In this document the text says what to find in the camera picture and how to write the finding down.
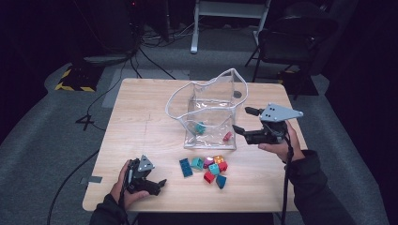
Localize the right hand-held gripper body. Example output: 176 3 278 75
245 102 304 145

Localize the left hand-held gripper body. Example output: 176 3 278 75
124 154 161 197

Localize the clear plastic bag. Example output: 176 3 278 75
164 67 249 151

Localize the teal toy block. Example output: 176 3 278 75
191 157 205 172
194 121 207 135
207 163 221 176

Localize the dark blue curved toy block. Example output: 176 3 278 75
215 174 228 190

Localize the person's left hand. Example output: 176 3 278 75
109 159 151 211

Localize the person's right hand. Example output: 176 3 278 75
257 120 306 164

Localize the dark blue flat toy block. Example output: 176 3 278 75
178 157 194 178

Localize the grey tape strip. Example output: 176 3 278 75
82 175 103 186

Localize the black chair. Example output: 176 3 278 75
244 2 340 83

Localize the black tape cross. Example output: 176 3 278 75
75 114 96 131

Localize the black yellow striped stand base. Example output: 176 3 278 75
54 63 105 93

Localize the dark equipment stand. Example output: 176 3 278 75
70 0 143 65

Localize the left hand-held gripper cable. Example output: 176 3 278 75
117 165 134 225

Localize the hand-held gripper cable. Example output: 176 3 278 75
117 165 134 225
280 132 296 225

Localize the right hand-held gripper cable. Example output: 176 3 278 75
280 132 296 225

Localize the thin black floor cable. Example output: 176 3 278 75
86 59 130 132

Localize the white desk frame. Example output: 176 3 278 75
190 0 272 54

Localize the bundle of cables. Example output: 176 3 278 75
139 18 196 49

